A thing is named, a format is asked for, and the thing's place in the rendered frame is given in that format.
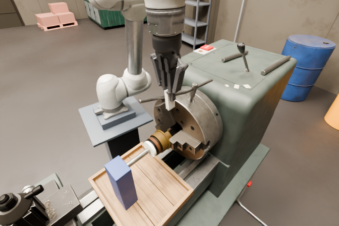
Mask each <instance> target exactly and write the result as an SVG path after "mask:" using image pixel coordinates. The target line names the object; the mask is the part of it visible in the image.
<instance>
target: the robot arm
mask: <svg viewBox="0 0 339 226"><path fill-rule="evenodd" d="M185 1H186V0H89V2H90V3H91V5H92V6H93V7H95V8H96V9H98V10H108V11H121V12H122V15H123V16H124V18H125V33H126V52H127V68H126V69H125V71H124V74H123V76H122V77H120V78H118V77H117V76H115V75H112V74H105V75H102V76H101V77H100V78H99V79H98V80H97V85H96V91H97V96H98V100H99V102H100V105H98V108H99V109H98V110H96V111H95V115H100V114H103V116H104V119H105V120H108V119H109V118H111V117H114V116H117V115H119V114H122V113H124V112H128V111H129V109H128V108H127V107H126V106H125V105H124V104H123V100H124V99H126V98H127V97H131V96H135V95H138V94H140V93H143V92H145V91H146V90H148V89H149V88H150V86H151V84H152V80H151V77H150V75H149V74H148V73H147V72H146V71H145V70H144V69H143V68H142V52H143V22H144V19H145V17H146V16H147V25H148V31H149V32H150V33H151V34H152V35H151V36H152V47H153V49H154V50H155V53H153V54H151V55H150V59H151V61H152V63H153V67H154V71H155V75H156V79H157V83H158V85H159V86H161V87H162V89H163V92H164V96H165V106H166V109H167V110H168V111H169V110H171V109H172V108H174V107H175V99H176V93H177V92H179V91H180V90H181V87H182V83H183V79H184V75H185V70H186V69H187V68H188V66H189V65H188V64H187V63H183V61H182V60H181V55H180V49H181V46H182V34H181V32H183V31H184V29H185ZM177 65H178V66H177Z"/></svg>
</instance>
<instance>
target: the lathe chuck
mask: <svg viewBox="0 0 339 226"><path fill-rule="evenodd" d="M189 94H190V93H189V92H188V93H186V94H182V95H178V96H176V99H175V107H174V108H172V109H171V112H172V114H173V117H174V119H175V121H176V124H175V125H174V126H176V127H177V128H178V129H179V130H184V132H186V133H188V134H189V135H191V136H192V137H194V138H195V139H197V140H198V141H200V142H202V143H203V144H205V145H206V144H207V142H208V141H209V142H208V147H207V149H205V150H202V149H200V150H199V151H198V152H197V153H196V154H195V155H194V154H193V153H191V152H190V151H189V150H187V149H185V150H184V151H181V150H180V149H178V148H176V149H175V151H176V152H177V153H178V154H180V155H181V156H183V157H185V158H188V159H200V158H201V157H202V156H203V155H204V154H206V153H207V152H208V151H209V150H210V149H211V148H212V147H213V146H214V145H215V144H216V142H217V140H218V126H217V122H216V119H215V117H214V115H213V113H212V111H211V110H210V108H209V107H208V106H207V104H206V103H205V102H204V101H203V100H202V99H201V98H200V97H198V96H197V95H195V97H194V98H193V99H194V103H188V102H187V101H186V99H187V98H189V97H190V96H189ZM161 102H162V101H161V99H159V100H157V101H156V102H155V105H154V118H155V122H156V125H157V124H158V122H157V120H156V117H157V116H159V114H158V112H157V110H156V108H155V106H156V105H158V104H160V103H161ZM172 127H173V126H172ZM172 127H170V128H169V129H167V131H169V130H170V129H172Z"/></svg>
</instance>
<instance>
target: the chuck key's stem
mask: <svg viewBox="0 0 339 226"><path fill-rule="evenodd" d="M197 87H198V83H196V82H193V83H192V87H191V88H193V91H191V92H190V94H189V96H190V97H189V101H190V102H192V100H193V98H194V97H195V94H196V90H197Z"/></svg>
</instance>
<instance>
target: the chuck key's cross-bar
mask: <svg viewBox="0 0 339 226"><path fill-rule="evenodd" d="M212 81H213V79H209V80H207V81H205V82H203V83H200V84H198V87H197V88H199V87H201V86H203V85H206V84H208V83H210V82H212ZM191 91H193V88H189V89H187V90H185V91H180V92H177V93H176V96H178V95H182V94H186V93H188V92H191ZM164 98H165V96H164V95H160V96H155V97H150V98H145V99H139V103H145V102H150V101H155V100H159V99H164Z"/></svg>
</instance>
